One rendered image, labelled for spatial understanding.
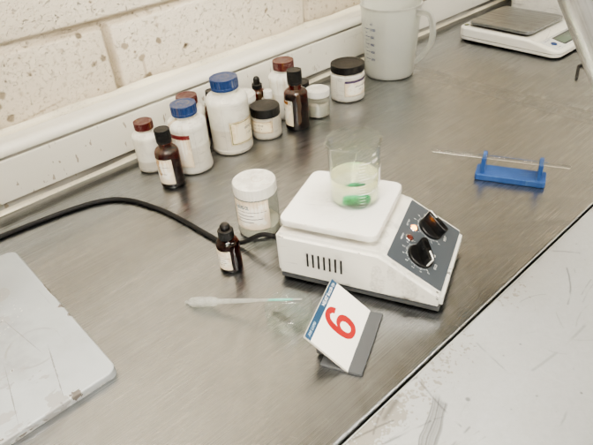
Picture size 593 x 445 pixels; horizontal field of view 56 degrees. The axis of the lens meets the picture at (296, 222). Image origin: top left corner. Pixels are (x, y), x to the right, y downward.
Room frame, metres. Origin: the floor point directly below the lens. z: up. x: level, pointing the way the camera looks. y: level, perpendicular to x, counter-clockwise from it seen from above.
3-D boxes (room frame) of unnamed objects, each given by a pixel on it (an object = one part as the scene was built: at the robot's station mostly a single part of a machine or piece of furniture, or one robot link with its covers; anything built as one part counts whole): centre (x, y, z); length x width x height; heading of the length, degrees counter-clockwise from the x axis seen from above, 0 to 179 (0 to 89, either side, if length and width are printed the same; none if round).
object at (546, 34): (1.32, -0.59, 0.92); 0.26 x 0.19 x 0.05; 39
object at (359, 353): (0.42, -0.04, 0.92); 0.09 x 0.06 x 0.04; 156
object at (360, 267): (0.54, -0.08, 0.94); 0.22 x 0.13 x 0.08; 64
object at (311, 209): (0.56, -0.06, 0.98); 0.12 x 0.12 x 0.01; 64
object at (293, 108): (0.95, -0.02, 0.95); 0.04 x 0.04 x 0.11
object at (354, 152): (0.56, -0.07, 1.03); 0.07 x 0.06 x 0.08; 116
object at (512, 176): (0.71, -0.33, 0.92); 0.10 x 0.03 x 0.04; 65
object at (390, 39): (1.17, -0.24, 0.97); 0.18 x 0.13 x 0.15; 44
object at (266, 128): (0.93, 0.04, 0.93); 0.05 x 0.05 x 0.06
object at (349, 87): (1.07, -0.13, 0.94); 0.07 x 0.07 x 0.07
